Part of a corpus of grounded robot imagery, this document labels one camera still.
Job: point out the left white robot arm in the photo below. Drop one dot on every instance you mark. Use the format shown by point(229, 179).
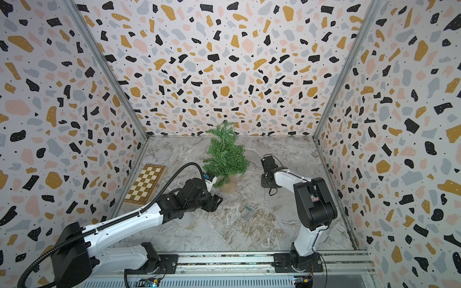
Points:
point(88, 250)

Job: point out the small green christmas tree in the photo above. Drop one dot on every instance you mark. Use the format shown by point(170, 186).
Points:
point(226, 158)

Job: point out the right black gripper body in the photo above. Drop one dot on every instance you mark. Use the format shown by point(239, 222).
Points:
point(264, 182)

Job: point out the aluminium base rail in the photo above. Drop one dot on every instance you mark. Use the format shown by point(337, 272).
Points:
point(329, 269)

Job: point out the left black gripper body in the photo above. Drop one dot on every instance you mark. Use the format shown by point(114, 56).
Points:
point(209, 203)

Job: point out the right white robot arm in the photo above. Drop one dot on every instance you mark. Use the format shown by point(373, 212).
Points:
point(315, 209)

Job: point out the clear battery box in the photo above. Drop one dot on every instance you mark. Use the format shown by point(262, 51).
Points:
point(248, 213)

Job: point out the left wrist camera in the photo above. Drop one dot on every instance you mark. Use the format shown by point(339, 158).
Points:
point(210, 180)

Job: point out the wooden chess board box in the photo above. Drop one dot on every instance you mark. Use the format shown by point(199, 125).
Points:
point(145, 185)

